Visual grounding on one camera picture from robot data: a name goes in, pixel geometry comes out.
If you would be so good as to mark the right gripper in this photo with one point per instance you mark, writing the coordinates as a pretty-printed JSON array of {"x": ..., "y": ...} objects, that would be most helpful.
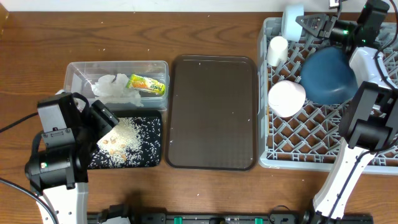
[{"x": 324, "y": 26}]

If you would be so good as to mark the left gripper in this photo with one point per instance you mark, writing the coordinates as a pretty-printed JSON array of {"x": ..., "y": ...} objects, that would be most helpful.
[{"x": 102, "y": 117}]

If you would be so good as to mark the light blue bowl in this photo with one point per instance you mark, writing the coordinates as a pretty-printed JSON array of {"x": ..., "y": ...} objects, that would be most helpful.
[{"x": 290, "y": 29}]

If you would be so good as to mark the white napkin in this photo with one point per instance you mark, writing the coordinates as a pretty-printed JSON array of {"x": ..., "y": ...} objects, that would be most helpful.
[{"x": 112, "y": 89}]

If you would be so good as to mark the rice food waste pile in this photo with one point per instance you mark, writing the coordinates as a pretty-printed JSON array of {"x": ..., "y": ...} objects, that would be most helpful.
[{"x": 124, "y": 143}]

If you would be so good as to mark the green orange snack wrapper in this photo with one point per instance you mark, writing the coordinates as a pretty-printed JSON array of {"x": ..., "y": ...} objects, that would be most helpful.
[{"x": 146, "y": 84}]

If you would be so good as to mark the cream cup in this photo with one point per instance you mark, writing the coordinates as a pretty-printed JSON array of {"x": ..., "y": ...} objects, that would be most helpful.
[{"x": 277, "y": 51}]

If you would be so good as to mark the dark blue plate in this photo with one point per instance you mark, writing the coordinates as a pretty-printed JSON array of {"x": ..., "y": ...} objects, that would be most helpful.
[{"x": 327, "y": 77}]

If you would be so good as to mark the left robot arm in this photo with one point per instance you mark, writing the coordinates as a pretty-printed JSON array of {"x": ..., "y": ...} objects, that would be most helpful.
[{"x": 58, "y": 165}]

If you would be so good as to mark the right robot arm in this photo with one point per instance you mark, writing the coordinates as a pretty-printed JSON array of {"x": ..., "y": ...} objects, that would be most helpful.
[{"x": 369, "y": 124}]

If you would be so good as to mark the grey dishwasher rack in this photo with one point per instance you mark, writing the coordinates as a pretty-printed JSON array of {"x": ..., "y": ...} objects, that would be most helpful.
[{"x": 308, "y": 140}]

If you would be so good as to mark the black rectangular bin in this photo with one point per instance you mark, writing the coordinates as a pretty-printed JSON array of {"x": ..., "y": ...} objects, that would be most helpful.
[{"x": 146, "y": 155}]

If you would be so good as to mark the clear plastic bin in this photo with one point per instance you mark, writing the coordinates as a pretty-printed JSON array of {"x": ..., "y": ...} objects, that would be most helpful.
[{"x": 80, "y": 76}]

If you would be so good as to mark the brown plastic tray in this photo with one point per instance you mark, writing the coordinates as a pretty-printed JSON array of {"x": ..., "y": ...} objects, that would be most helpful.
[{"x": 212, "y": 118}]

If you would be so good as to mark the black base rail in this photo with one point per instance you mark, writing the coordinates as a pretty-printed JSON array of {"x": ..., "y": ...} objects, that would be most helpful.
[{"x": 123, "y": 214}]

